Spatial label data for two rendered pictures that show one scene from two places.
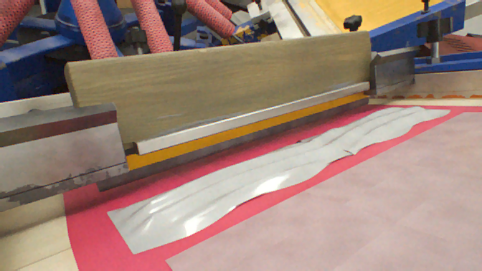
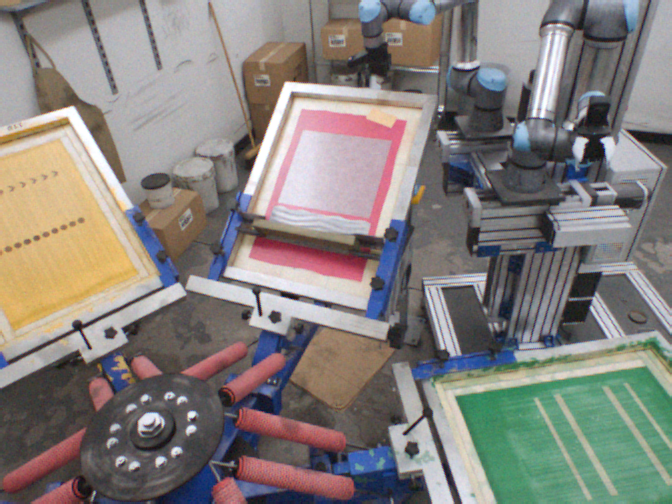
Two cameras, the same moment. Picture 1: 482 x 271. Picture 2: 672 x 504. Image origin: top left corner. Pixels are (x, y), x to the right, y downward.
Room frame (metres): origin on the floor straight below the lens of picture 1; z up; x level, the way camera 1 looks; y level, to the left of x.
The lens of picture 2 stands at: (0.72, 1.23, 2.23)
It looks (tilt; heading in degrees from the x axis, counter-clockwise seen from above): 39 degrees down; 247
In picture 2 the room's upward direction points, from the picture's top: 4 degrees counter-clockwise
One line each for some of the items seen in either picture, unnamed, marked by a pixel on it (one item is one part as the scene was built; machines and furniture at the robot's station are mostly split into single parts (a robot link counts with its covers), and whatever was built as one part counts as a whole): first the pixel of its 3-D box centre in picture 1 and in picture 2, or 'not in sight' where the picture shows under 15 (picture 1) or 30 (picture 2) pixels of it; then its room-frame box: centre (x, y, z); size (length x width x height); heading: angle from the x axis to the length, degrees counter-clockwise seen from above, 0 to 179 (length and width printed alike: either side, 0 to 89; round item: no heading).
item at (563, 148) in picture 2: not in sight; (576, 144); (-0.41, 0.35, 1.55); 0.11 x 0.08 x 0.11; 133
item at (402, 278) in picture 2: not in sight; (389, 288); (-0.09, -0.10, 0.79); 0.46 x 0.09 x 0.33; 42
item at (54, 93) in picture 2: not in sight; (68, 124); (0.99, -2.01, 1.06); 0.53 x 0.07 x 1.05; 42
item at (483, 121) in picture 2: not in sight; (486, 114); (-0.72, -0.37, 1.31); 0.15 x 0.15 x 0.10
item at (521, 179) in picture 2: not in sight; (526, 170); (-0.53, 0.09, 1.31); 0.15 x 0.15 x 0.10
